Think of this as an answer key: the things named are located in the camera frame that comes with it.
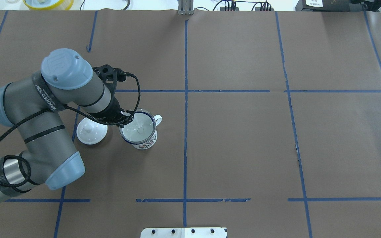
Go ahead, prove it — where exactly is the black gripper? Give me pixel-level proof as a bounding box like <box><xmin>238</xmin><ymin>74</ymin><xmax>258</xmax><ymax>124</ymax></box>
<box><xmin>88</xmin><ymin>97</ymin><xmax>134</xmax><ymax>128</ymax></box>

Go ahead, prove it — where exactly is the clear plastic funnel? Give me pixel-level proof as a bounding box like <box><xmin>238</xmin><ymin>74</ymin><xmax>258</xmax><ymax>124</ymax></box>
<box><xmin>120</xmin><ymin>112</ymin><xmax>155</xmax><ymax>144</ymax></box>

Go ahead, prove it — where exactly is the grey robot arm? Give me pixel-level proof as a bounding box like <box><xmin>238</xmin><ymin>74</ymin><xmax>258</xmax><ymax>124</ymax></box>
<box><xmin>0</xmin><ymin>48</ymin><xmax>138</xmax><ymax>202</ymax></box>

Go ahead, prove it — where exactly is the white enamel mug blue rim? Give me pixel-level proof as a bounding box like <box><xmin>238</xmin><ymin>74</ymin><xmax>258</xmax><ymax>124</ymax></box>
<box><xmin>119</xmin><ymin>108</ymin><xmax>163</xmax><ymax>150</ymax></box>

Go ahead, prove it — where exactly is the yellow white round container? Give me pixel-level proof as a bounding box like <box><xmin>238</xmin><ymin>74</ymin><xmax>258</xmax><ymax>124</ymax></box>
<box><xmin>22</xmin><ymin>0</ymin><xmax>74</xmax><ymax>11</ymax></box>

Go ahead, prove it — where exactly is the black equipment box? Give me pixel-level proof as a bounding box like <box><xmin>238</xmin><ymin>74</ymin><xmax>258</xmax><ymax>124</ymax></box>
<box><xmin>295</xmin><ymin>0</ymin><xmax>381</xmax><ymax>12</ymax></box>

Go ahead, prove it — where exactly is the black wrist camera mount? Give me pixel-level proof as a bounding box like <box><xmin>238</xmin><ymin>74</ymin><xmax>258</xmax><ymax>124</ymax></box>
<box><xmin>92</xmin><ymin>64</ymin><xmax>126</xmax><ymax>91</ymax></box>

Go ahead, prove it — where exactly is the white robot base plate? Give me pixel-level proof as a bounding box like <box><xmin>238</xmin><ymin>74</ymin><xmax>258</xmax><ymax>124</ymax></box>
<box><xmin>140</xmin><ymin>227</ymin><xmax>228</xmax><ymax>238</ymax></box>

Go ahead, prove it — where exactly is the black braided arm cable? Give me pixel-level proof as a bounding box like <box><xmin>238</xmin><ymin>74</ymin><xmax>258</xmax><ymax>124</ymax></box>
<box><xmin>0</xmin><ymin>72</ymin><xmax>141</xmax><ymax>193</ymax></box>

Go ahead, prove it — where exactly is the grey metal clamp bracket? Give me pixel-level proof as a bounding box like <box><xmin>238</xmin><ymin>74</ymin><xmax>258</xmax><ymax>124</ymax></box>
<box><xmin>178</xmin><ymin>0</ymin><xmax>194</xmax><ymax>15</ymax></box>

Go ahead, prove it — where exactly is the black cable bundle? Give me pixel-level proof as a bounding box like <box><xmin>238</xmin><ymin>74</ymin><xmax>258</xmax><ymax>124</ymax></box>
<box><xmin>213</xmin><ymin>0</ymin><xmax>274</xmax><ymax>12</ymax></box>

